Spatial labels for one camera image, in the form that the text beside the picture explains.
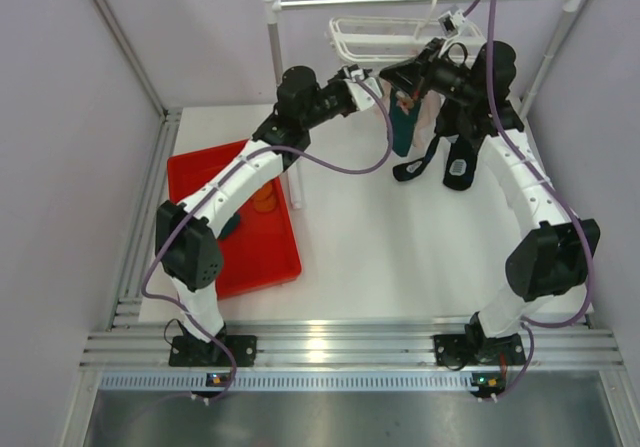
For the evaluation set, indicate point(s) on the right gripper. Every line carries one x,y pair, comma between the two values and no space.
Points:
418,73

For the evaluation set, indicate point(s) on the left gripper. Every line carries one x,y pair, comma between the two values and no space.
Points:
351,90

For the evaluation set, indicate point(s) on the pink sock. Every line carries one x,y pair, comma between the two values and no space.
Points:
429,108

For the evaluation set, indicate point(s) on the green christmas sock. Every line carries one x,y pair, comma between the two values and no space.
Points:
403,113

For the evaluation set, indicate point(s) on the white clip sock hanger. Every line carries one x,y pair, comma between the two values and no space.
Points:
377,42

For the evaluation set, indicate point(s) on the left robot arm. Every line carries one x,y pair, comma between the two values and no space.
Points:
187,232

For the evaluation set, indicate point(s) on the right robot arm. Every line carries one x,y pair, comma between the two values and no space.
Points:
556,251

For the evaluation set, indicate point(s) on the orange sock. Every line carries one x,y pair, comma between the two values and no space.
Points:
265,199

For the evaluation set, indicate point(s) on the red plastic tray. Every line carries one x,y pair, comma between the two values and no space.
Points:
262,251

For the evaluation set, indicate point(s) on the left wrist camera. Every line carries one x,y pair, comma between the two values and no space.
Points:
352,73

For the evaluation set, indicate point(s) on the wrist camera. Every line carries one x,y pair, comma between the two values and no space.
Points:
452,22
352,73

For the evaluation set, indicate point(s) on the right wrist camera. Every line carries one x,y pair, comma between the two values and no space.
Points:
452,22

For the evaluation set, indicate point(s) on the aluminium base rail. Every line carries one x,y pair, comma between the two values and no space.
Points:
333,345

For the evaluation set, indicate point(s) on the perforated cable duct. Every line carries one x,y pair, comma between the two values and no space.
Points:
302,381

